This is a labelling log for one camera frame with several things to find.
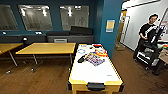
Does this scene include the brown cardboard box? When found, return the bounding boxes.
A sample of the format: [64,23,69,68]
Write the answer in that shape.
[115,43,126,52]

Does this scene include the red orange game box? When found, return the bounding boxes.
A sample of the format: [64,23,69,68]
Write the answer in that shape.
[94,48,109,57]

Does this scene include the yellow framed wall sign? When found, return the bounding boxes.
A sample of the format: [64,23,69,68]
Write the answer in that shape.
[105,19,116,33]

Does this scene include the small black round object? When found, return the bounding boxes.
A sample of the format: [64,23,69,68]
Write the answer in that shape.
[21,37,29,46]

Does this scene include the interior glass window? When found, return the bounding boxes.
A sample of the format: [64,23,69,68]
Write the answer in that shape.
[18,4,54,32]
[59,4,90,32]
[0,4,18,31]

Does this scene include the small red flat item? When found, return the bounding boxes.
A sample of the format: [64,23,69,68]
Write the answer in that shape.
[92,43,102,48]

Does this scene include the long grey sofa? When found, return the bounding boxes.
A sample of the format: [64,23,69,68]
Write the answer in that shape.
[0,34,48,44]

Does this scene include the black wheeled cart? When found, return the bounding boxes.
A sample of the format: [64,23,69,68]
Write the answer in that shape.
[134,24,168,75]

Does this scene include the black sofa backrest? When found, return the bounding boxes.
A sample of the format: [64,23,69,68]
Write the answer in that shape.
[69,25,95,37]

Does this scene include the black oval object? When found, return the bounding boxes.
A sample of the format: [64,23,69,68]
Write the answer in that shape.
[77,56,87,64]

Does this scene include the person in black clothes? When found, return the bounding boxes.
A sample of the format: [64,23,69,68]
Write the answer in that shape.
[133,13,163,62]

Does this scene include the yellow air hockey table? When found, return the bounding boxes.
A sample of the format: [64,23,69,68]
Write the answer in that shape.
[67,43,125,94]

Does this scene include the clear white bowl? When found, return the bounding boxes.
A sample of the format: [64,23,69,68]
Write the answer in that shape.
[77,48,87,55]

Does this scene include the white rectangular flat object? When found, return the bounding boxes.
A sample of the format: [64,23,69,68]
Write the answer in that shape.
[53,38,69,44]

